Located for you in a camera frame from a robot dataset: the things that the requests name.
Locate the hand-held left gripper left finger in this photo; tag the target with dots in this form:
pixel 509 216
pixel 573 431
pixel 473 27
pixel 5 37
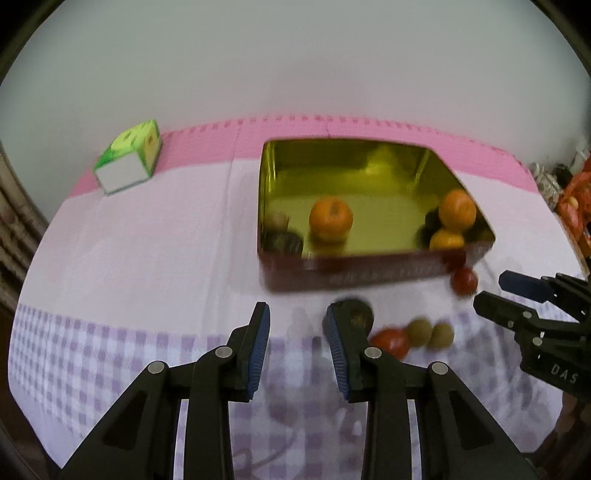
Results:
pixel 258 353

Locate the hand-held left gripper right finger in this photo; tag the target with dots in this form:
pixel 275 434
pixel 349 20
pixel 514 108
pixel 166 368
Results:
pixel 336 353

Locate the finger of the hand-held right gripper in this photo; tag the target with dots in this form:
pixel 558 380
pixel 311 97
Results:
pixel 498 310
pixel 521 284

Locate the red tomato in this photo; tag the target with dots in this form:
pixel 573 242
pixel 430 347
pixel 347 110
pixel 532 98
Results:
pixel 463 281
pixel 391 344

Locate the dark round dried fruit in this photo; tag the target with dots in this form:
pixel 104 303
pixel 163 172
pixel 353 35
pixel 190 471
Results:
pixel 431 221
pixel 361 314
pixel 287 242

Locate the gold metal tin box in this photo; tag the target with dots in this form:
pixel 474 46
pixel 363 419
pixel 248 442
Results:
pixel 369 276

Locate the orange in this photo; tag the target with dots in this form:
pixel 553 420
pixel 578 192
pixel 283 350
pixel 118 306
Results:
pixel 457 210
pixel 331 219
pixel 446 241

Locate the green kiwi right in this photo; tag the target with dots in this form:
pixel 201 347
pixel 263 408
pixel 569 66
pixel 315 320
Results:
pixel 442 336

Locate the green kiwi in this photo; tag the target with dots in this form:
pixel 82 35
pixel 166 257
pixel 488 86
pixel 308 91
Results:
pixel 442 336
pixel 419 332

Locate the green kiwi left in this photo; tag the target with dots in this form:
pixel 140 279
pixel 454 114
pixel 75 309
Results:
pixel 419 332

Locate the orange plastic bag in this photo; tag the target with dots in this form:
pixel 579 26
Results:
pixel 577 203

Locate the pink purple checked sheet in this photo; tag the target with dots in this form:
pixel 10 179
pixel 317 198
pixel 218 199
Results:
pixel 138 277

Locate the green white tissue pack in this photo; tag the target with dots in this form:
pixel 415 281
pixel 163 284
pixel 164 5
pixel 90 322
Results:
pixel 127 161

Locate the beige curved pipes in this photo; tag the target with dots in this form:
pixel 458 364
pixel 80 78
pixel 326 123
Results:
pixel 16 240

